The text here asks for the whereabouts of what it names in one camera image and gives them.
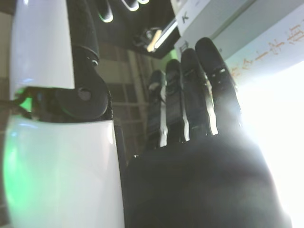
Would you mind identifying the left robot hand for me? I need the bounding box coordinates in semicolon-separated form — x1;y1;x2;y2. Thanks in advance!
0;0;295;228

